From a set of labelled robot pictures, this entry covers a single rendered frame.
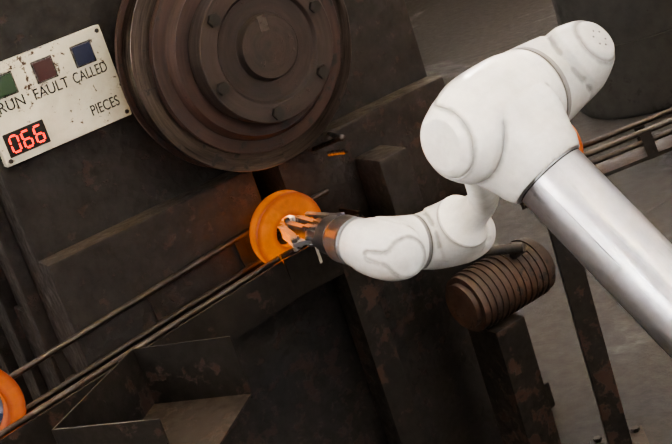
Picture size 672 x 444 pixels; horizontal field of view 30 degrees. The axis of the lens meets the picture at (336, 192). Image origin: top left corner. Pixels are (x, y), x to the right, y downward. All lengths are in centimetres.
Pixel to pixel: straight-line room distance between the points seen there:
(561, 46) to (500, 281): 93
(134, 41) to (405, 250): 61
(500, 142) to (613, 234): 18
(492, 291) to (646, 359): 77
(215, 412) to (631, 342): 145
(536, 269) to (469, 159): 104
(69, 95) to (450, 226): 74
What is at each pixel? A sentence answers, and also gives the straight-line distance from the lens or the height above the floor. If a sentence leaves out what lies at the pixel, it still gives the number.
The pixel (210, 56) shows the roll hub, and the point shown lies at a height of 114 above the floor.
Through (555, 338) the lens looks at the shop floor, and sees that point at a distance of 343.
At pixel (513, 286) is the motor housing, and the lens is 257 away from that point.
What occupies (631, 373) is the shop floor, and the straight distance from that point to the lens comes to 317.
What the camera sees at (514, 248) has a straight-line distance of 256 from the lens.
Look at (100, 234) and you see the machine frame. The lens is 242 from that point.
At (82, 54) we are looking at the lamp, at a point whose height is 120.
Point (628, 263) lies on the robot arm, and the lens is 160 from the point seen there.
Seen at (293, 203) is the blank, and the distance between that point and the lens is 245.
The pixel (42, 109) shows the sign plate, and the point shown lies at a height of 113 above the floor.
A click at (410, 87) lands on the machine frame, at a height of 87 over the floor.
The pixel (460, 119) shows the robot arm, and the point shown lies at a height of 107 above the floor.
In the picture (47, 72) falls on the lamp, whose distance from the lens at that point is 236.
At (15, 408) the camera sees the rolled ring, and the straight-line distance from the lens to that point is 231.
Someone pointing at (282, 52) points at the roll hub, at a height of 110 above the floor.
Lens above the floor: 148
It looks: 16 degrees down
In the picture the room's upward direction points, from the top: 18 degrees counter-clockwise
